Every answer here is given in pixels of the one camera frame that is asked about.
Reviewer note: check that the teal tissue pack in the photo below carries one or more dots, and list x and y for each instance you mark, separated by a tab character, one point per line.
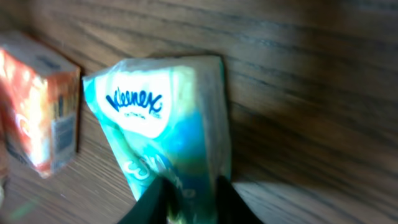
167	117

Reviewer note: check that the orange tissue pack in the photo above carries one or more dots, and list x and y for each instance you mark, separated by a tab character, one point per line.
40	103

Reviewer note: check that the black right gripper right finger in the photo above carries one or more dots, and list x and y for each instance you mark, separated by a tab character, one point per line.
231	208

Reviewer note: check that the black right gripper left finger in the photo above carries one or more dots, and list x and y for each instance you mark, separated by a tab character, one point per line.
159	202

